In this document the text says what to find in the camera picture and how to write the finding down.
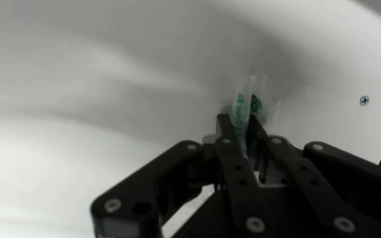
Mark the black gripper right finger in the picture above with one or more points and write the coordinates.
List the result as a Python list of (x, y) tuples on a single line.
[(330, 189)]

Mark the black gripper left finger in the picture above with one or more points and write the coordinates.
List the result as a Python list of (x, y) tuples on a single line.
[(172, 185)]

